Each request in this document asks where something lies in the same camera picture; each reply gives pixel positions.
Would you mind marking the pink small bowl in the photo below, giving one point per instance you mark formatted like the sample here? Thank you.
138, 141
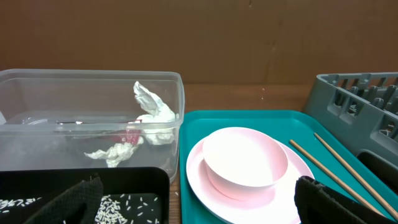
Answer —
243, 163

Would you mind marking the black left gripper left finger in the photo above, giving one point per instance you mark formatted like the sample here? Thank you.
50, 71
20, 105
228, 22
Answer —
78, 204

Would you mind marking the teal serving tray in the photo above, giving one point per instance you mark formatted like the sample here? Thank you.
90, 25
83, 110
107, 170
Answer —
282, 125

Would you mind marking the grey dish rack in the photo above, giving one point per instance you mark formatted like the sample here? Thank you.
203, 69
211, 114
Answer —
360, 110

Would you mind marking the wooden chopstick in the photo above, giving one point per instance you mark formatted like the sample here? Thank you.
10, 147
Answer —
329, 173
376, 195

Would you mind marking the black rectangular tray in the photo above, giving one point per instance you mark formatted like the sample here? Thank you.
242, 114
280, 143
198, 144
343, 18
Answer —
49, 183

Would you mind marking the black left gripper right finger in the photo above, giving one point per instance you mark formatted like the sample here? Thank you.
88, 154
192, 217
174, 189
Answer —
318, 204

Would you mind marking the white napkin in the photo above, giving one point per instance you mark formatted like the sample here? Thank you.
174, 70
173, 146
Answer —
156, 112

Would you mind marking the red snack wrapper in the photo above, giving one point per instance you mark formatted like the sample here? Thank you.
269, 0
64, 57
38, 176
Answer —
125, 136

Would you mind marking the clear plastic bin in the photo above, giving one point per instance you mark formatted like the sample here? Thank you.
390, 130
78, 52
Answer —
51, 118

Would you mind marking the pink plate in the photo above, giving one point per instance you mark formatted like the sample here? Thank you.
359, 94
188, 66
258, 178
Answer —
277, 206

